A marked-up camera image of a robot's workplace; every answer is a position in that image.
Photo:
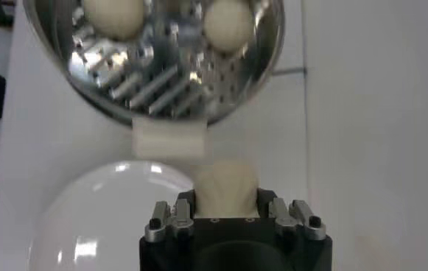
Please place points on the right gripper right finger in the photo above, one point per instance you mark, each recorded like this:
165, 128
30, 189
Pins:
281, 221

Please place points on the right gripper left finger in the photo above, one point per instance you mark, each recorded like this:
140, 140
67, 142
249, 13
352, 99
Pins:
182, 222

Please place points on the white steamed baozi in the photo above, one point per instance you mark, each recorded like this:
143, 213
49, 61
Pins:
114, 18
224, 188
228, 25

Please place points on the steel perforated steamer basket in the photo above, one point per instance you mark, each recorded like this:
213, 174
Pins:
162, 88

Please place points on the white round plate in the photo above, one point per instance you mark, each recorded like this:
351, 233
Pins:
99, 206

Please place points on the cream electric cooking pot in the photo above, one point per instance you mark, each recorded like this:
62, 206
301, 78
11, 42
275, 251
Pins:
169, 138

